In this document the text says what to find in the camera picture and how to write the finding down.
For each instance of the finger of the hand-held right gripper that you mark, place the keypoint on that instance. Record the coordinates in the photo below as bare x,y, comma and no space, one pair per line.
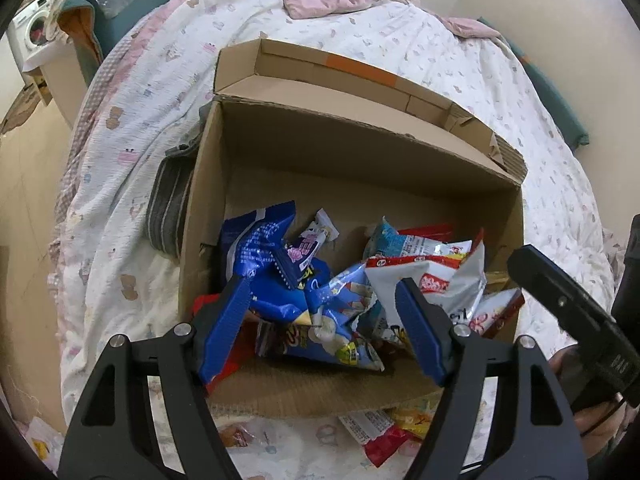
560,300

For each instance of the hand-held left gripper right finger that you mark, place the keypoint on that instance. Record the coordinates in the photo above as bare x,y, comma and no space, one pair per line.
420,325

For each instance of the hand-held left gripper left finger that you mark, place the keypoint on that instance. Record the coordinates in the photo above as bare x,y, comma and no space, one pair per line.
225,330

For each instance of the white snack bag red label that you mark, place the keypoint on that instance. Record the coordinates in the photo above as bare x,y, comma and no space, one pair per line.
450,285

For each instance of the pink white snack bag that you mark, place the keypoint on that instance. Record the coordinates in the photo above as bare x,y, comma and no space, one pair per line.
492,310

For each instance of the dark blue snack bag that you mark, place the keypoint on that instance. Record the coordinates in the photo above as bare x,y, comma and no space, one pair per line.
255,260

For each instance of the light blue white snack bag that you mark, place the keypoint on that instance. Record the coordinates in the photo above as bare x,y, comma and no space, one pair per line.
392,240

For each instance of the light blue popcorn snack bag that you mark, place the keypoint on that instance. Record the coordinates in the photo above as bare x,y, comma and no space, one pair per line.
330,330

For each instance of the yellow snack bag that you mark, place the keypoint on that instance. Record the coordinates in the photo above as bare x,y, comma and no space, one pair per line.
415,417

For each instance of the pink snack packet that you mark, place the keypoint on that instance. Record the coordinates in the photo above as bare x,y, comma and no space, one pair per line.
307,250

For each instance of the brown cardboard box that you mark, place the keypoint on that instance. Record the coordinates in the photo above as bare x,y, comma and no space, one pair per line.
310,160

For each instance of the person's right hand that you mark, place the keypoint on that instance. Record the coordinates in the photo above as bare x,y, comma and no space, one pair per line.
600,430

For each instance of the small orange snack packet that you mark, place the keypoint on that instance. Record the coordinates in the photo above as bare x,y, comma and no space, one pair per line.
237,435

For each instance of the white red snack packet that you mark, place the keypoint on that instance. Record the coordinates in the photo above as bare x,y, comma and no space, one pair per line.
362,422

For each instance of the grey striped cloth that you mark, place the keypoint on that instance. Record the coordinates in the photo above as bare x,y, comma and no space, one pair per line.
167,200

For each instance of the teal cushion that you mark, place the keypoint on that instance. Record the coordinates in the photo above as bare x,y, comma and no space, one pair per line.
555,100

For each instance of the yellow white wrapper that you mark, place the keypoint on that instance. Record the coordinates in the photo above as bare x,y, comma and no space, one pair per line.
40,442

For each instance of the white printed quilt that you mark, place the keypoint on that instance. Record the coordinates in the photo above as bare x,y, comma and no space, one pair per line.
150,110

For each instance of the white cabinet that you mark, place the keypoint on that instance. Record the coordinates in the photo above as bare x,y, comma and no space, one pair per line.
60,85

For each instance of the teal blanket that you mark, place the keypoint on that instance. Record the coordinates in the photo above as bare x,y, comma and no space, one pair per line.
135,10

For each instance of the white washing machine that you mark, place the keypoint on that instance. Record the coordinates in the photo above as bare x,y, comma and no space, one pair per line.
32,30

